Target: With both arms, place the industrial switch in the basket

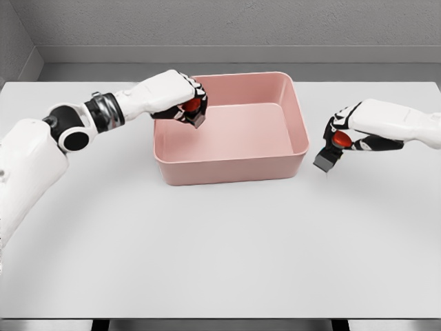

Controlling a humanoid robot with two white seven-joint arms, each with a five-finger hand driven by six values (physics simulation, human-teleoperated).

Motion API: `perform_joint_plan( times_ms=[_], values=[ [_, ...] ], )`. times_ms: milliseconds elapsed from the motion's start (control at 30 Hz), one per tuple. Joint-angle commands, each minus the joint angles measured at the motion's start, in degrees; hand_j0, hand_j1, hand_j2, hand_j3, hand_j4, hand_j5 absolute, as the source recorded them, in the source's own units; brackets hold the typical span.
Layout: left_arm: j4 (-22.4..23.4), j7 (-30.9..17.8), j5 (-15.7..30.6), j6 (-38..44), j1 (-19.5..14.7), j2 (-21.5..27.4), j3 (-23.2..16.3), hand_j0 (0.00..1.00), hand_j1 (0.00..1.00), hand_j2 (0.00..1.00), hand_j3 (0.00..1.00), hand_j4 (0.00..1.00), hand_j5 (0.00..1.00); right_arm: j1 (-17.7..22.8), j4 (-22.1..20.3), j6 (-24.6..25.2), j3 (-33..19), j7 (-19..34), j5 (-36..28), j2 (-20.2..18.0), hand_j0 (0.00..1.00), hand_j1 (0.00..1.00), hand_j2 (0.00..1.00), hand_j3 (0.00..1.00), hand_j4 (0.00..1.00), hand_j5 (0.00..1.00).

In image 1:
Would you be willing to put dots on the pink rectangular basket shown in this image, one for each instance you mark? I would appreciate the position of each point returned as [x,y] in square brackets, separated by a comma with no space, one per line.
[231,134]

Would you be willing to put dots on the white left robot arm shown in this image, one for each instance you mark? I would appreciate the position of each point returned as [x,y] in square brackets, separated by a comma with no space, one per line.
[62,138]

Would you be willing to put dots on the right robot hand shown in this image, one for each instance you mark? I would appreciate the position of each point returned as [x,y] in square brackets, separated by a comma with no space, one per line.
[370,115]

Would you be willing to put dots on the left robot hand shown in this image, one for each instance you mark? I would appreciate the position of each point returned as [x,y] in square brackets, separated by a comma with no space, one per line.
[169,90]

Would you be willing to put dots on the red button industrial switch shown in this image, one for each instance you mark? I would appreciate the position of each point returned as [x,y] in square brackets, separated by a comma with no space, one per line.
[331,151]
[195,109]

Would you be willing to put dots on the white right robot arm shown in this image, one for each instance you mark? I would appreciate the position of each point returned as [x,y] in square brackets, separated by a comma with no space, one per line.
[423,127]

